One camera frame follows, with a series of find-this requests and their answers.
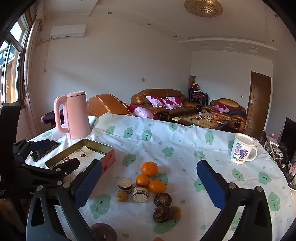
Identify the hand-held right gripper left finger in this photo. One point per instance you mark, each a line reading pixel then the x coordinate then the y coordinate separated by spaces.
pixel 89 185

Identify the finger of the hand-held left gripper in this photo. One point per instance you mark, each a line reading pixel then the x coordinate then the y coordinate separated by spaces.
pixel 62 168
pixel 41 144

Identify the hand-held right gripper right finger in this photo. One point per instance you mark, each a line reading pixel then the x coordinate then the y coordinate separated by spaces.
pixel 211 185

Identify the sugarcane piece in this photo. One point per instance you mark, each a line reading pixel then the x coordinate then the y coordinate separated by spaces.
pixel 124 184
pixel 140 194

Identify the pink metal tin box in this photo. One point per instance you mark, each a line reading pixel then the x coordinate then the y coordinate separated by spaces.
pixel 92 146

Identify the small orange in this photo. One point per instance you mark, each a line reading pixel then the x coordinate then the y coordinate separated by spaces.
pixel 157 186
pixel 142 180

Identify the person's left hand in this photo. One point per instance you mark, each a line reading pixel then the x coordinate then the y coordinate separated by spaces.
pixel 8 213

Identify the black smartphone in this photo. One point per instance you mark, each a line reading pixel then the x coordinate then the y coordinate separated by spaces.
pixel 40 155

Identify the printed paper sheet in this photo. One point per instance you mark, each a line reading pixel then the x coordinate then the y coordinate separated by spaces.
pixel 85 154

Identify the dark maroon stool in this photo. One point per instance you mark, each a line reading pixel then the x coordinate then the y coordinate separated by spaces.
pixel 49 117

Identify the small orange-brown fruit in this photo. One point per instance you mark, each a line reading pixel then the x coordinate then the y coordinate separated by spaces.
pixel 177 212

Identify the white cartoon mug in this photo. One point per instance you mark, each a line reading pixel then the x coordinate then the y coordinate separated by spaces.
pixel 240 150

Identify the pink electric kettle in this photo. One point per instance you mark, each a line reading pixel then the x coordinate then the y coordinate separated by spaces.
pixel 76 115

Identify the beige curtain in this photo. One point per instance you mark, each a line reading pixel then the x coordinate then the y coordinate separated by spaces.
pixel 30 81

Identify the large orange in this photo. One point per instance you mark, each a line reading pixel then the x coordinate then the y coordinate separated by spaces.
pixel 149 169

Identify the window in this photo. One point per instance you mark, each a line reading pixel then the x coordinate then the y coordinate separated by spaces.
pixel 11 69

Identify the wooden coffee table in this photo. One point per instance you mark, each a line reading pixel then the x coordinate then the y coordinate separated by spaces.
pixel 185 118

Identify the brown leather recliner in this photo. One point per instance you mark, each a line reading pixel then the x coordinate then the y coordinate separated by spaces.
pixel 104 104

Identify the brown leather armchair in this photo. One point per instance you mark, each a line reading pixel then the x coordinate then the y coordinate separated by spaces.
pixel 231 104

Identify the pale pink floral pillow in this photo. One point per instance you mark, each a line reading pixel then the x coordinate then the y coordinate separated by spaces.
pixel 143 112

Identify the black television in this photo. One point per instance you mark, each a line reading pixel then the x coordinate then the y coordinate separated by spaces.
pixel 290 136

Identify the brown wooden door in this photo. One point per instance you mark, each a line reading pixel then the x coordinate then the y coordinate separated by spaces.
pixel 257 104

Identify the black chairs with toys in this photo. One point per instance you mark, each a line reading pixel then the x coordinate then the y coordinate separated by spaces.
pixel 196 92

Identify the brown leather sofa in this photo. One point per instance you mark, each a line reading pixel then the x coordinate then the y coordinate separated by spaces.
pixel 138 98

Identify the white air conditioner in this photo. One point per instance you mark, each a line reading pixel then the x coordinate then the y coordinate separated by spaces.
pixel 68 31

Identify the golden ceiling lamp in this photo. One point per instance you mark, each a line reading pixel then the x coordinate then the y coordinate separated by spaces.
pixel 203 7

